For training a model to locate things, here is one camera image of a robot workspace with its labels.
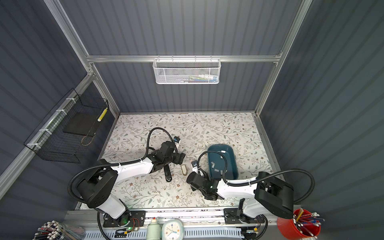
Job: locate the yellow marker in basket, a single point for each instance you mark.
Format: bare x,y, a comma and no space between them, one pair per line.
102,115

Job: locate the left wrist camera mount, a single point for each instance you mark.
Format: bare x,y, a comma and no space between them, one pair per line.
176,141

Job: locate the black notebook in basket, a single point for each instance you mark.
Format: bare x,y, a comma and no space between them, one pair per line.
82,124

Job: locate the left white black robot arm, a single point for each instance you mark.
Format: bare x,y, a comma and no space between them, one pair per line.
93,186

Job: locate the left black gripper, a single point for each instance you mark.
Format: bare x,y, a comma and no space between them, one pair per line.
179,158

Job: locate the mint analog clock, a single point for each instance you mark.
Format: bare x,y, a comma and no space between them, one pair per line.
173,230

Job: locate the white wire mesh basket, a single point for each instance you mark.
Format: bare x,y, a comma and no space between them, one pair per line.
187,71

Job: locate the black wire basket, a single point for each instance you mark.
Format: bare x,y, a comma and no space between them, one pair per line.
68,135

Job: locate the red pencil cup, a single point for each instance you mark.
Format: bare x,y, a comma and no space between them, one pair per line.
303,225

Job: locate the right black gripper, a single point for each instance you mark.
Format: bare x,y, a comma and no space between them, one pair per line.
192,188

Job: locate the teal plastic tray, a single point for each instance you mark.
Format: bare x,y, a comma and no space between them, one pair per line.
220,156

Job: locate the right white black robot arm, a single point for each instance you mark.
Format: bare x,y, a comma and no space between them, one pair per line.
260,195

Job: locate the clear cup of pens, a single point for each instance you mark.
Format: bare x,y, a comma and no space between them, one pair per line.
54,230

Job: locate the pale green glue bottle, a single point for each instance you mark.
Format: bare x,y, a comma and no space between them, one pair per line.
154,230

